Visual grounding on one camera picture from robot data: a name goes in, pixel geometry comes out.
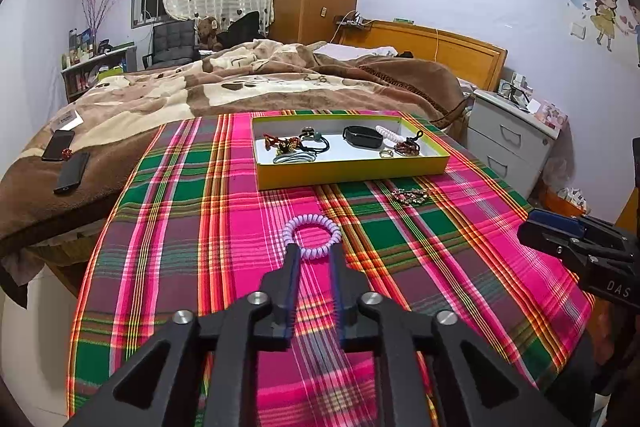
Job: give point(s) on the brown teddy bear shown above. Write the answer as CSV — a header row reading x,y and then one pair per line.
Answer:
x,y
206,32

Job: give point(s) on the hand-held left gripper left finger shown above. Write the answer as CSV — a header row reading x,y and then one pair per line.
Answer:
x,y
292,277

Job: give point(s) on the black remote phone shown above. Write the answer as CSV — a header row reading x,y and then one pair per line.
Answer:
x,y
72,172

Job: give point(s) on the brown patterned blanket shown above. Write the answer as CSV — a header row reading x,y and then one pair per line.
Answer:
x,y
200,92

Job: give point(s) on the black bag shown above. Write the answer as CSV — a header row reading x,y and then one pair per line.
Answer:
x,y
245,27

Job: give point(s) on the group of bottles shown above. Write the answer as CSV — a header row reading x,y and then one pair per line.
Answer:
x,y
77,49

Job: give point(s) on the white paper card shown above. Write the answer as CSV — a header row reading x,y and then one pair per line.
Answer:
x,y
67,121

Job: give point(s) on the pink box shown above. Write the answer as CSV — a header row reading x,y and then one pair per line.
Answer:
x,y
552,114

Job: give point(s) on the small wall shelf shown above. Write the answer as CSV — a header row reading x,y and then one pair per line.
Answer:
x,y
352,21

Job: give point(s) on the grey nightstand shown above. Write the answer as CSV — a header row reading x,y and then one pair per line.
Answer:
x,y
500,142

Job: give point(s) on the black eyeglasses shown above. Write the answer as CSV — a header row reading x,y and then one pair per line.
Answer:
x,y
515,92

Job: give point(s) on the plaid cloth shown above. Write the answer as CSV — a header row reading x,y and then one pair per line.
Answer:
x,y
200,232

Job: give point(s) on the window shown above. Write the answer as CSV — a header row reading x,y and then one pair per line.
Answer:
x,y
145,4

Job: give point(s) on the black smartphone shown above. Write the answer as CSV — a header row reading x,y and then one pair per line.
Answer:
x,y
57,146

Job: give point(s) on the white shelf desk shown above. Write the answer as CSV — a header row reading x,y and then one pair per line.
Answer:
x,y
100,67

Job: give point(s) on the yellow cardboard box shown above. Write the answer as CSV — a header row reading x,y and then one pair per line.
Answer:
x,y
350,169

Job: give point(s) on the black smart band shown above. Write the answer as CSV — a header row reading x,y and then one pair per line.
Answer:
x,y
357,134

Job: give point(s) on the wooden headboard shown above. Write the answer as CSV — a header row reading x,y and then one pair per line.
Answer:
x,y
465,52

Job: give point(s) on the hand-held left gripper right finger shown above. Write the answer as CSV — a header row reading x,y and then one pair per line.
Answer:
x,y
337,277

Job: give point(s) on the dark grey chair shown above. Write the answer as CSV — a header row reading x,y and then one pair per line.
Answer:
x,y
172,39

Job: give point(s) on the white pillow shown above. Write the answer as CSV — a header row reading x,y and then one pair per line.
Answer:
x,y
355,49

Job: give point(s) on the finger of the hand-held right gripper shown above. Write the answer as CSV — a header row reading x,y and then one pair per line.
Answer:
x,y
537,237
555,221

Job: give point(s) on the pink flower branches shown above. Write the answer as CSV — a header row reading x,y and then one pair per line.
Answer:
x,y
100,9

